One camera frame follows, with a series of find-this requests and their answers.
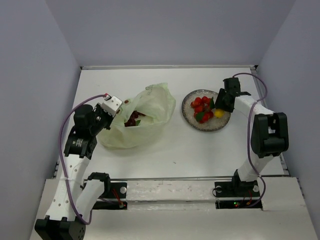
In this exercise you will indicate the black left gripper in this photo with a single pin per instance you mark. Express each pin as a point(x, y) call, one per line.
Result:
point(99, 109)

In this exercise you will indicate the dark red fake cherries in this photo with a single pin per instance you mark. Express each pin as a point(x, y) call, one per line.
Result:
point(134, 120)

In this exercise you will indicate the speckled grey round plate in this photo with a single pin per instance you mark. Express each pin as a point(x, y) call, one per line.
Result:
point(213, 124)

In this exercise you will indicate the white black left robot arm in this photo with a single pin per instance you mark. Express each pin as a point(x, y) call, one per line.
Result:
point(70, 211)

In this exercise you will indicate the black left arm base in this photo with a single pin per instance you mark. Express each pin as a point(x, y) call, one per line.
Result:
point(115, 192)

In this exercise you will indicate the red fake fruit bunch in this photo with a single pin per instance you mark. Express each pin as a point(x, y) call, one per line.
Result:
point(203, 108)

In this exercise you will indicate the green printed plastic bag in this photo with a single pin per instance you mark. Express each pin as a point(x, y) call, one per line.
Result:
point(141, 119)

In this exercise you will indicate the yellow fake fruit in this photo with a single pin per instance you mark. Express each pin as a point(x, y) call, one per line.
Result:
point(219, 113)

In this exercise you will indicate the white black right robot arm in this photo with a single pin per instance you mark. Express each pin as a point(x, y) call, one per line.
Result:
point(267, 131)

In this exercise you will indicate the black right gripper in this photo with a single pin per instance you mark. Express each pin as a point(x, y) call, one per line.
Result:
point(219, 103)

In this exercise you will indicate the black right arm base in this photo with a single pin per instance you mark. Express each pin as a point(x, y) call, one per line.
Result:
point(230, 197)

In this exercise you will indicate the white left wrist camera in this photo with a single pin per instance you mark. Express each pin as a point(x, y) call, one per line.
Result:
point(111, 105)

